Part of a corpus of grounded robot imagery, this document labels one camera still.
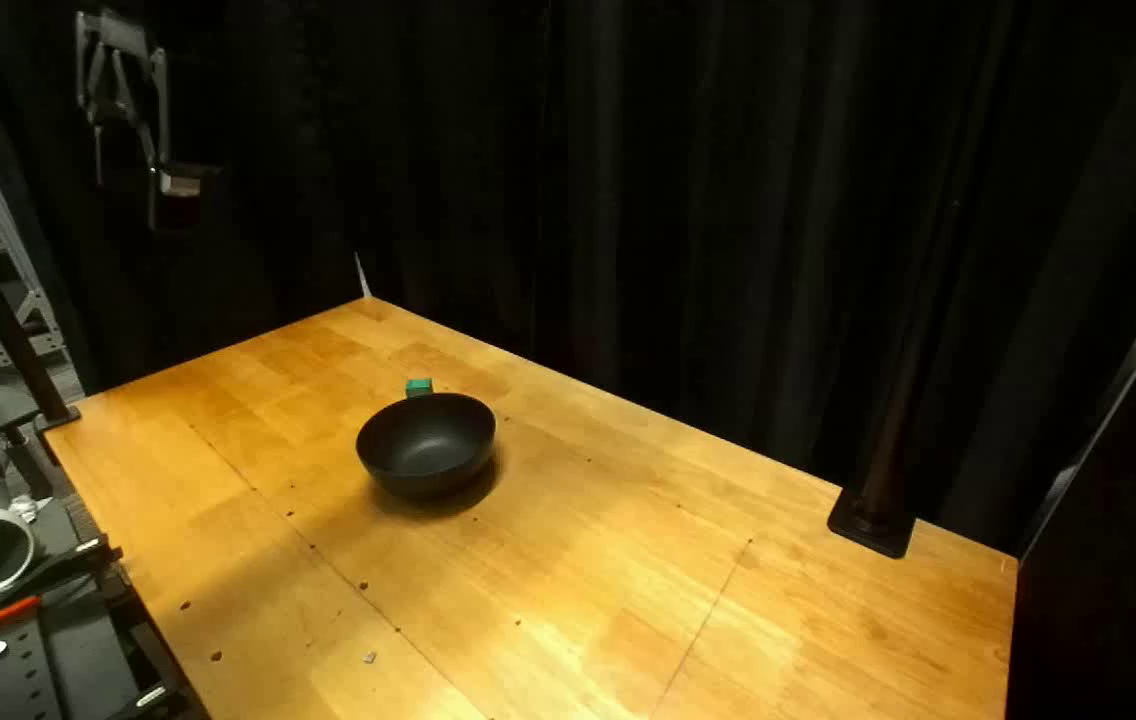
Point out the green block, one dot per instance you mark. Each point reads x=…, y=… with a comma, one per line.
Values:
x=416, y=384

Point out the black vertical pole with base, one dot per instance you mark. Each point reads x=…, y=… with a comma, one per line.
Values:
x=956, y=192

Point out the black panel with metal edge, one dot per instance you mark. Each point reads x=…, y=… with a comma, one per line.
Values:
x=1075, y=635

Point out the black curtain backdrop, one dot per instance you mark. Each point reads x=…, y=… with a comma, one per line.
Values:
x=645, y=192

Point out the orange handled tool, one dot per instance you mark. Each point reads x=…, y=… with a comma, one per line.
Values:
x=17, y=608

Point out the grey metal bracket on curtain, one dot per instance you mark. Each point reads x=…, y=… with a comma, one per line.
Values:
x=124, y=79

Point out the black bowl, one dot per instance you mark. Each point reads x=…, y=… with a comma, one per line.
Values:
x=431, y=446

